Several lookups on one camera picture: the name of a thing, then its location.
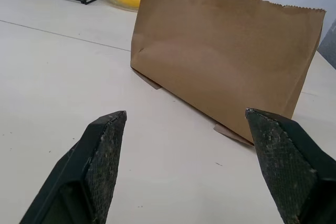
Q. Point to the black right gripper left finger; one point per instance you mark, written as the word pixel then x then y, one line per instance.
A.
pixel 99 161

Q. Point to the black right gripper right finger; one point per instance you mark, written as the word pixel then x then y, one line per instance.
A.
pixel 283 161

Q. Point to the brown paper bag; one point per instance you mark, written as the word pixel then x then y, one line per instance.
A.
pixel 223 58

